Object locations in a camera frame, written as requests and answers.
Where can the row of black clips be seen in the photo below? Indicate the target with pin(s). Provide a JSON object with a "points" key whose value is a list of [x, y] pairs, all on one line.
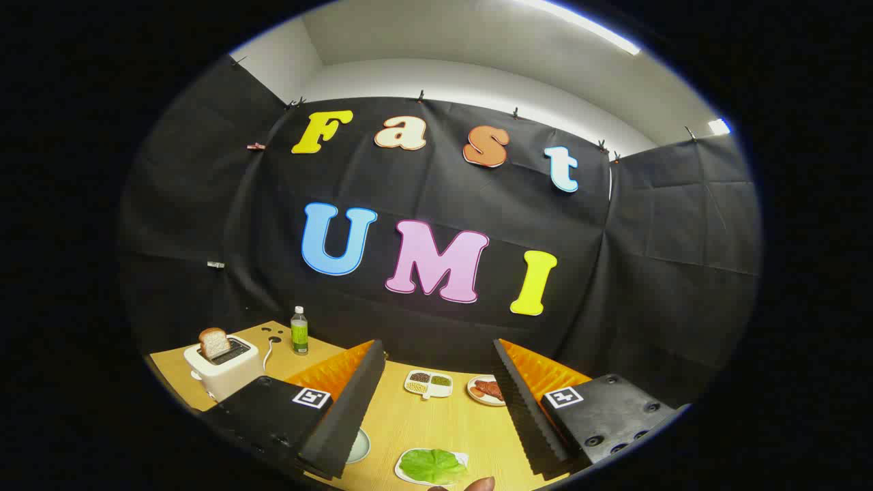
{"points": [[421, 95]]}

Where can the white square plate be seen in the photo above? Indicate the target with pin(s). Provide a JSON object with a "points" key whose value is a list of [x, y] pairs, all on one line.
{"points": [[397, 470]]}

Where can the green lettuce leaf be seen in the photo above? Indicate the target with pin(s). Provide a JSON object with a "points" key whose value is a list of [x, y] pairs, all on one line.
{"points": [[430, 466]]}

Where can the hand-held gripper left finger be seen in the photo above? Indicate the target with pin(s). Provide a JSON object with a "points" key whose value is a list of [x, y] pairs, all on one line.
{"points": [[348, 416]]}

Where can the pale green round plate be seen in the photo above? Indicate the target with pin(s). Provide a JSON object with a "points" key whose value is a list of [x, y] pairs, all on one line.
{"points": [[359, 447]]}

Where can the white divided bean dish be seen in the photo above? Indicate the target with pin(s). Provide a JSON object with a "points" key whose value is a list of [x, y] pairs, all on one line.
{"points": [[436, 391]]}

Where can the small ceiling light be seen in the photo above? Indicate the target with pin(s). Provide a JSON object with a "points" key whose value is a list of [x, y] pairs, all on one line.
{"points": [[719, 126]]}

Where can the white toaster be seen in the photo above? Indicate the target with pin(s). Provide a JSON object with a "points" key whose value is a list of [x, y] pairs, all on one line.
{"points": [[228, 375]]}

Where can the white oval meat plate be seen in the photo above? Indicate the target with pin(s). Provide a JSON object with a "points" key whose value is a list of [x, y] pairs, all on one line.
{"points": [[473, 395]]}

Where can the toasted bread slice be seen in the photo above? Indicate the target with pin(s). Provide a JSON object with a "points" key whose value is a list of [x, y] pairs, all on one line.
{"points": [[214, 342]]}

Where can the green label drink bottle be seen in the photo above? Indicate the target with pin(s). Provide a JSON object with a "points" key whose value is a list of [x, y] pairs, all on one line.
{"points": [[299, 337]]}

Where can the brown meat piece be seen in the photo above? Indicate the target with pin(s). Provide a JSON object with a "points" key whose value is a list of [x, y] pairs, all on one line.
{"points": [[490, 389]]}

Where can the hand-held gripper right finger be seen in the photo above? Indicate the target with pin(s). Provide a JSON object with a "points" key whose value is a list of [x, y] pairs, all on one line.
{"points": [[525, 409]]}

